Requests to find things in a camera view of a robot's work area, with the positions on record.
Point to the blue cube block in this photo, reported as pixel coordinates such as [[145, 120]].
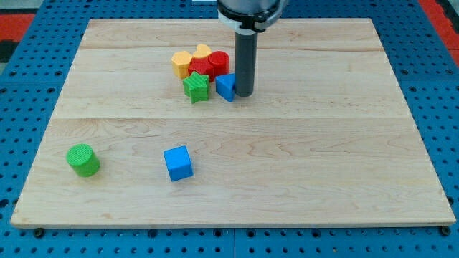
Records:
[[178, 163]]

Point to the blue triangle block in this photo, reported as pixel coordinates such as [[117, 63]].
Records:
[[225, 86]]

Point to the green star block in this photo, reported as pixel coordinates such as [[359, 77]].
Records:
[[196, 87]]

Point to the red cylinder block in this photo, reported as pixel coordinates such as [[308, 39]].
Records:
[[219, 60]]

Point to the red hexagon block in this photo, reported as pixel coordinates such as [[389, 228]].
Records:
[[202, 66]]

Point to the yellow heart block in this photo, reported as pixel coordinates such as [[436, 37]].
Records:
[[202, 51]]

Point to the yellow hexagon block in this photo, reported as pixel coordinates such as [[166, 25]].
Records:
[[180, 63]]

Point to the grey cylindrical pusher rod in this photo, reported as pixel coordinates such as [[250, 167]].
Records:
[[245, 63]]

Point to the wooden board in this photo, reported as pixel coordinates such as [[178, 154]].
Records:
[[325, 140]]

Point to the green cylinder block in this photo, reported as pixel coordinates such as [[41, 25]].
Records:
[[83, 160]]

